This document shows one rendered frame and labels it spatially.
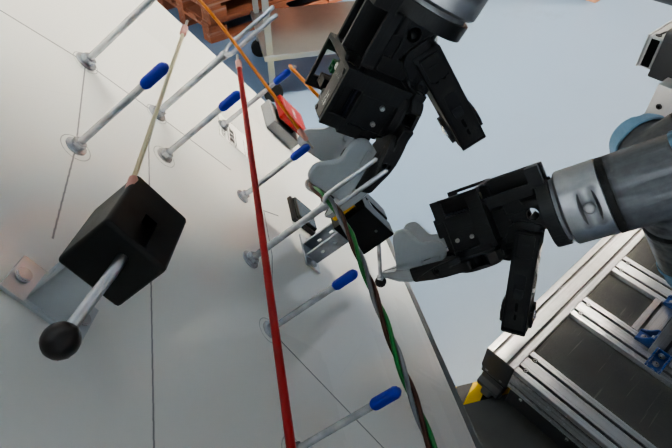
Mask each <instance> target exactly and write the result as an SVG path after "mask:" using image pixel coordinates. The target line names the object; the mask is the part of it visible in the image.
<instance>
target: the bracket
mask: <svg viewBox="0 0 672 448"><path fill-rule="evenodd" d="M331 230H333V232H330V231H331ZM299 238H300V243H301V247H302V251H303V255H304V260H305V264H306V265H307V266H309V267H310V268H311V269H313V270H314V271H315V272H317V273H318V274H320V273H321V272H320V268H319V264H318V263H319V262H320V261H322V260H323V259H325V258H326V257H328V256H329V255H331V254H332V253H333V252H335V251H336V250H338V249H339V248H341V247H342V246H344V245H345V244H347V243H348V240H346V239H345V238H344V237H343V236H342V235H340V234H339V233H338V232H337V231H336V230H335V229H334V228H333V225H332V222H331V223H330V224H328V225H327V226H325V227H324V228H323V229H321V230H320V231H318V232H317V233H316V234H314V235H313V236H311V237H310V238H306V237H304V236H303V235H302V234H299ZM318 239H321V240H320V241H318Z"/></svg>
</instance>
